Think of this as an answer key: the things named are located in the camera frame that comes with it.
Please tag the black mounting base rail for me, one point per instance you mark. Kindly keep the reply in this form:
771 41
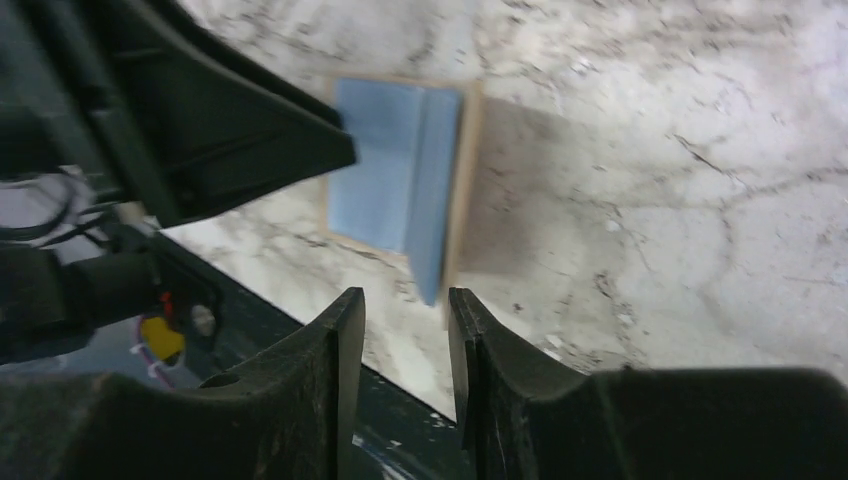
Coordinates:
395 435

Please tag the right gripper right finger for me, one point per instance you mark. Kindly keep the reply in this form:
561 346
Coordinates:
524 415

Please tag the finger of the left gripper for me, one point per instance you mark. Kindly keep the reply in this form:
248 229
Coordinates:
154 109

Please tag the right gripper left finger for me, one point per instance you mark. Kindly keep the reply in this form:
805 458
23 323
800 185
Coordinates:
286 413

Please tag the beige leather card holder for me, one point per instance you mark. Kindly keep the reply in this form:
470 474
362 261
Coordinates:
408 193

